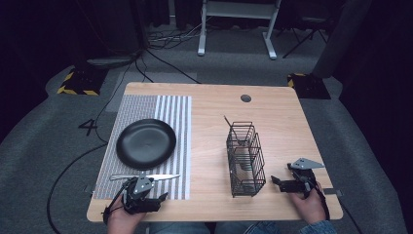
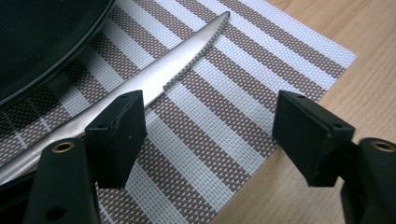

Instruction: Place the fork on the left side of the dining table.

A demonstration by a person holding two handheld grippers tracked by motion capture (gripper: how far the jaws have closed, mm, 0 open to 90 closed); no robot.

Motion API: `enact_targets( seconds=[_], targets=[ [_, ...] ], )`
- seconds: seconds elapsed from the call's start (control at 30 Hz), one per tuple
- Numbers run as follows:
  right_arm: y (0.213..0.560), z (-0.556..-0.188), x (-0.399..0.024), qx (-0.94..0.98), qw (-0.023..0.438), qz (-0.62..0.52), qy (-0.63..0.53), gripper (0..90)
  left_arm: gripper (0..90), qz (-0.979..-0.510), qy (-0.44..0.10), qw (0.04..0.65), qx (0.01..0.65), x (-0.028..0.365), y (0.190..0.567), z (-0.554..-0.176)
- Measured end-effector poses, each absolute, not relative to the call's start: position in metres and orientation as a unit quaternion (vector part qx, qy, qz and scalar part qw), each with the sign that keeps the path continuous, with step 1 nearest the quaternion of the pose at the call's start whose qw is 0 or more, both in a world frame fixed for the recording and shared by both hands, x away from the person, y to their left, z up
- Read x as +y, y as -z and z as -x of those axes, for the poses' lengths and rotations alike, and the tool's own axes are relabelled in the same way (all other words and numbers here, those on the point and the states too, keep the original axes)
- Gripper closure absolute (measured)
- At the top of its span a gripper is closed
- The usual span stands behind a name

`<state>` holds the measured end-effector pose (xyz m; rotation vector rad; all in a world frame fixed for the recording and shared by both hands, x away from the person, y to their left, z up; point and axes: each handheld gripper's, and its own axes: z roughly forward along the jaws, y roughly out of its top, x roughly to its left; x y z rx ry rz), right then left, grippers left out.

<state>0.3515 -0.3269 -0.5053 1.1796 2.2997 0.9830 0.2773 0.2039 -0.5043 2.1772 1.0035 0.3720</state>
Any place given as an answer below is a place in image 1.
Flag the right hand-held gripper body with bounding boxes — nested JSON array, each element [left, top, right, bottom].
[[279, 157, 326, 199]]

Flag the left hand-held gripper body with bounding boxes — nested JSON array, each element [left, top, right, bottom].
[[122, 173, 164, 215]]

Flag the person's right hand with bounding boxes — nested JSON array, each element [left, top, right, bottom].
[[287, 181, 328, 226]]

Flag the person's left hand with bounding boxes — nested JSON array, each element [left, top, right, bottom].
[[106, 194, 148, 234]]

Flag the silver table knife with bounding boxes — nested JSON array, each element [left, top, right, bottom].
[[109, 174, 181, 182]]

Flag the black round plate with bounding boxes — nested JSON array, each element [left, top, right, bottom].
[[115, 118, 177, 171]]

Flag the person's blue jeans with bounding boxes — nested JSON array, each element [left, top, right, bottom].
[[144, 219, 339, 234]]

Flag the grey striped placemat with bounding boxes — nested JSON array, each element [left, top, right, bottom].
[[93, 94, 193, 201]]

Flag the black yellow-striped stand base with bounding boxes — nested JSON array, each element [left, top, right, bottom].
[[56, 65, 109, 98], [286, 72, 332, 100]]

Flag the grey flat stand foot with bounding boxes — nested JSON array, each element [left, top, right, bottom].
[[86, 54, 141, 70]]

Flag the black tripod stand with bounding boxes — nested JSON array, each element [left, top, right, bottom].
[[282, 15, 329, 60]]

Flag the grey padded column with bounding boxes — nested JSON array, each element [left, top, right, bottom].
[[311, 0, 374, 80]]

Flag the right hand-held gripper cable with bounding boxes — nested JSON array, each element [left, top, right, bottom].
[[311, 177, 331, 222]]

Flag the hand-held gripper cable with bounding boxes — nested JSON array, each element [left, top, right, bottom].
[[102, 183, 130, 226], [311, 177, 331, 222]]

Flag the black wire cutlery basket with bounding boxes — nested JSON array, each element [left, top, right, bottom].
[[225, 121, 267, 199]]

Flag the left hand-held gripper cable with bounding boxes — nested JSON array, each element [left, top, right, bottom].
[[102, 183, 130, 226]]

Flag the black floor cable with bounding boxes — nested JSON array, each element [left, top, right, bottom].
[[46, 48, 146, 234]]

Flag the bundle of floor cables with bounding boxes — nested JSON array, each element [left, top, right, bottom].
[[146, 15, 215, 51]]

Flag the white desk frame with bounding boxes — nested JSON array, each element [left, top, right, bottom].
[[197, 0, 282, 60]]

